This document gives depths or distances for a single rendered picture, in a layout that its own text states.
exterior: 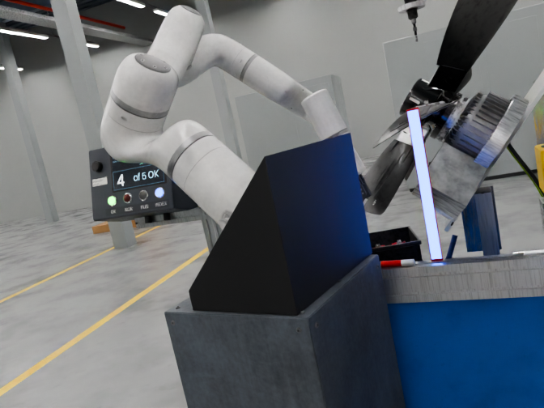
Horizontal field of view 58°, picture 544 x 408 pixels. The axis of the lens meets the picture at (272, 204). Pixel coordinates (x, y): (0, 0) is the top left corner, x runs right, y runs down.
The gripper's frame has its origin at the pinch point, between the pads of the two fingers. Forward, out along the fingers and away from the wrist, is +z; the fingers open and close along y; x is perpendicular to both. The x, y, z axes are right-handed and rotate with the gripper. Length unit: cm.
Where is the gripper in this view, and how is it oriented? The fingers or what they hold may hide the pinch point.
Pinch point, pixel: (363, 191)
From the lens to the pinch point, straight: 144.7
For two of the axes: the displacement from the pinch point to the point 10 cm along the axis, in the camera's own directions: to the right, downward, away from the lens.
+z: 4.7, 8.8, 0.2
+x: -8.1, 4.1, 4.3
